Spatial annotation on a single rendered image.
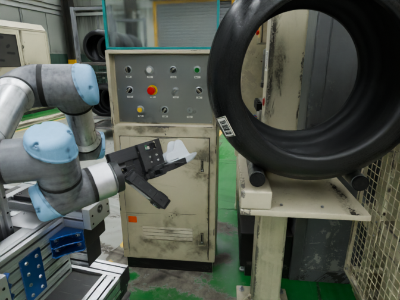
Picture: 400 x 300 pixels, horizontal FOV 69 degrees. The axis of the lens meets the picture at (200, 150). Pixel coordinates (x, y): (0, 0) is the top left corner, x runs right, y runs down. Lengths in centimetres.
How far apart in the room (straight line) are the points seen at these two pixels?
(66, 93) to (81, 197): 36
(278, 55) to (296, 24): 12
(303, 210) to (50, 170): 68
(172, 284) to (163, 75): 116
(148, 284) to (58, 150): 142
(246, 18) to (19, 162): 56
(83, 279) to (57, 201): 107
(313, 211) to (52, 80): 81
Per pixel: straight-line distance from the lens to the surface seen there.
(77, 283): 162
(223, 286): 181
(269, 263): 146
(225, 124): 78
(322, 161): 83
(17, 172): 54
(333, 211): 94
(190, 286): 181
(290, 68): 116
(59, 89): 87
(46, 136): 52
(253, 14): 76
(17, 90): 82
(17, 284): 123
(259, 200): 86
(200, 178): 155
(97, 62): 461
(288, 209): 91
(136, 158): 64
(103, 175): 61
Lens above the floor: 123
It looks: 18 degrees down
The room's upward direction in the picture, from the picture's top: straight up
